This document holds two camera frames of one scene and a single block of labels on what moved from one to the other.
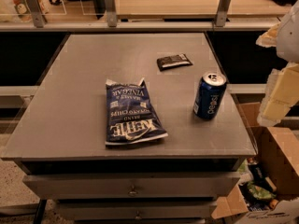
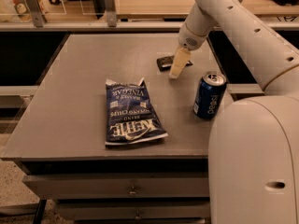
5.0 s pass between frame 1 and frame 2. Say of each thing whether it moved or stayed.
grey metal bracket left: stayed
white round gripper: moved
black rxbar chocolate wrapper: stayed
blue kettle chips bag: stayed
